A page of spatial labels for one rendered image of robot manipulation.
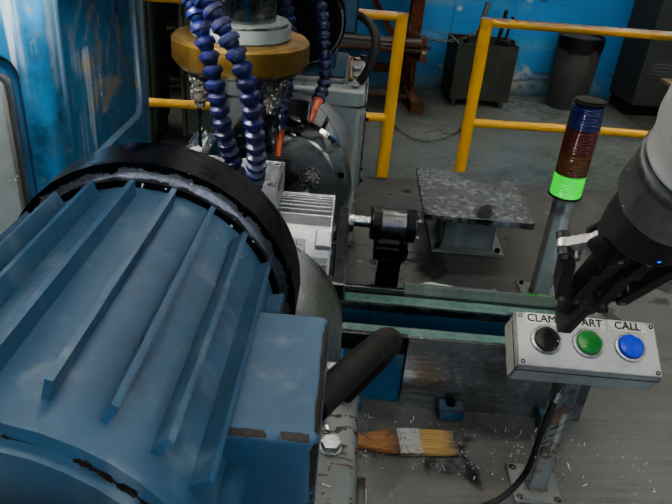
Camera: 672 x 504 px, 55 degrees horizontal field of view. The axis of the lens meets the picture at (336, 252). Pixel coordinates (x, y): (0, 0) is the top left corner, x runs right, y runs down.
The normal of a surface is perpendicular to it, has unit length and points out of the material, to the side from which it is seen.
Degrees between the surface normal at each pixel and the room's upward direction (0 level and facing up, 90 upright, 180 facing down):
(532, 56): 90
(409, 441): 0
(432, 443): 1
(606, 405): 0
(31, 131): 90
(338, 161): 90
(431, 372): 90
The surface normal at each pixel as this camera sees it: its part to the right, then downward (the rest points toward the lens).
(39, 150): -0.04, 0.48
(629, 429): 0.08, -0.87
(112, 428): 0.59, -0.70
